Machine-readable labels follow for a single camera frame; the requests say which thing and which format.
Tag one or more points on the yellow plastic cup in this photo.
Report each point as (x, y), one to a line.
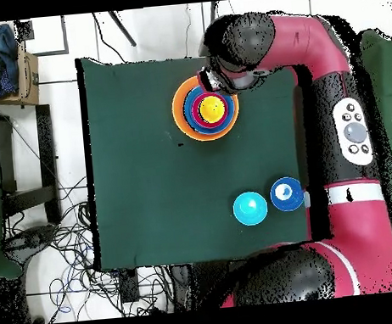
(212, 109)

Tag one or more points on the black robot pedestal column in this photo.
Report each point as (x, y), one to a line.
(200, 284)

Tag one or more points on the cardboard box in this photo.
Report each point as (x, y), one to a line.
(27, 81)

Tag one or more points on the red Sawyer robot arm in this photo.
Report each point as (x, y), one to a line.
(301, 40)

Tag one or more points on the small dark blue bowl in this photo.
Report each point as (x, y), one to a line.
(286, 200)

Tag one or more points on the black tripod leg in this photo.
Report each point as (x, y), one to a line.
(123, 28)
(212, 10)

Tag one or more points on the small red bowl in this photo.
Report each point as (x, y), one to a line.
(195, 117)

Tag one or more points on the large orange bowl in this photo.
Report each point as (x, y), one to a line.
(178, 119)

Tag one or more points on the small light blue bowl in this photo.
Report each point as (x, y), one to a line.
(250, 209)

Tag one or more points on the grey pedestal foot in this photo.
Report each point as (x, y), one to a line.
(29, 239)

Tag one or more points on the large blue bowl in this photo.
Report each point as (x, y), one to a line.
(187, 115)

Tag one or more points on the dark green table cloth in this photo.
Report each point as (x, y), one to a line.
(135, 208)

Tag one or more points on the black stool frame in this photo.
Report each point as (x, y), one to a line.
(46, 147)

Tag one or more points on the shallow blue ribbed bowl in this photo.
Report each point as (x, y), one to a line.
(210, 130)

